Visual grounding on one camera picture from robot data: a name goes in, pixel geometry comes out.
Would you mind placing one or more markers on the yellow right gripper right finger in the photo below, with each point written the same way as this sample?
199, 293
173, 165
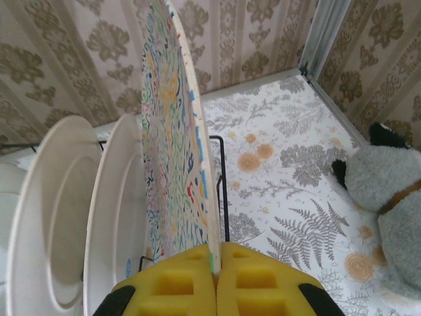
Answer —
263, 289

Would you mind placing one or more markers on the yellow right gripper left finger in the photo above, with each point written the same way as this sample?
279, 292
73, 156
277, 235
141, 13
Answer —
164, 289

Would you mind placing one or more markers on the plate with pink red pattern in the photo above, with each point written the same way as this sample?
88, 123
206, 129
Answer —
112, 197

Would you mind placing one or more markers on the green striped plate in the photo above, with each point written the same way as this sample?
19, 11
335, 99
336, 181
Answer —
42, 197

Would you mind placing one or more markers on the colourful scribble pattern plate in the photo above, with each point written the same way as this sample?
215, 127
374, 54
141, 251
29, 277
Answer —
171, 131

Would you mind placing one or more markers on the grey plush toy animal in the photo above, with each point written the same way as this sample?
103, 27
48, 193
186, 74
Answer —
378, 184

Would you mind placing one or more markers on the aluminium table edge rail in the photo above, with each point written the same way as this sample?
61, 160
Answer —
335, 108

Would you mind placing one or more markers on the aluminium frame post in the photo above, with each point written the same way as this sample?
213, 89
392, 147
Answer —
314, 39

